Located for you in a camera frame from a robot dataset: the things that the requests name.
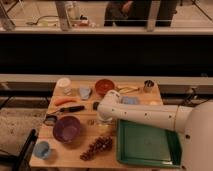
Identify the silver fork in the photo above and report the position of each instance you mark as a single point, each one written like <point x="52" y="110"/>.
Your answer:
<point x="92" y="122"/>

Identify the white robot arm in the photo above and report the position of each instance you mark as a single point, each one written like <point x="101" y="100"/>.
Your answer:
<point x="195" y="123"/>

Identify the red orange bowl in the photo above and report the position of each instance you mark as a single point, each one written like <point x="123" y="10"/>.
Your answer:
<point x="103" y="86"/>

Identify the purple bowl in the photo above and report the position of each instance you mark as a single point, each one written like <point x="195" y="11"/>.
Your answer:
<point x="66" y="129"/>

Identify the yellow banana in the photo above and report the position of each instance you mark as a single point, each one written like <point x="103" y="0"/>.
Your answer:
<point x="127" y="89"/>

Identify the black rectangular block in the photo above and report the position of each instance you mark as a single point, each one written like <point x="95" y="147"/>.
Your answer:
<point x="95" y="105"/>

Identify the blue sponge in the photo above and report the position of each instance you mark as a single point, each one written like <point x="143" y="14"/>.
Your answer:
<point x="130" y="100"/>

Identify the small metal cup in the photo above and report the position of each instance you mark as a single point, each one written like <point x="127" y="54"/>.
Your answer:
<point x="148" y="86"/>

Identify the orange round fruit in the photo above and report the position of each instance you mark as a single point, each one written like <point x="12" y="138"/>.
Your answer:
<point x="153" y="103"/>

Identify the orange carrot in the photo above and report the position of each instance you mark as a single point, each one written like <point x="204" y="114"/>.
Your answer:
<point x="62" y="101"/>

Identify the bunch of dark grapes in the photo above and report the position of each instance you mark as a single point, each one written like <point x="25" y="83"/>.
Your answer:
<point x="101" y="144"/>

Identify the wooden table board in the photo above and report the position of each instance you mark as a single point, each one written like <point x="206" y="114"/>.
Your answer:
<point x="67" y="156"/>

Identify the green plastic tray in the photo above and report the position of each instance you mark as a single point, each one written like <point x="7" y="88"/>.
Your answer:
<point x="143" y="145"/>

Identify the small black measuring cup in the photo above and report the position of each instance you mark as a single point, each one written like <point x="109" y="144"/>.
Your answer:
<point x="50" y="120"/>

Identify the person in dark clothes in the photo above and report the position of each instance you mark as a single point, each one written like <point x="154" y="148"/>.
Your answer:
<point x="135" y="13"/>

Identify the light blue cup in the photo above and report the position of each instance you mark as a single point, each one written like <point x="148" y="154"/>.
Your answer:
<point x="42" y="150"/>

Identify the black handled knife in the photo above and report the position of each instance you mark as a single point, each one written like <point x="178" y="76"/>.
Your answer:
<point x="69" y="109"/>

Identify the black chair frame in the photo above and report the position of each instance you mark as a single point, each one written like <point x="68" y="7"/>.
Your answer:
<point x="15" y="161"/>

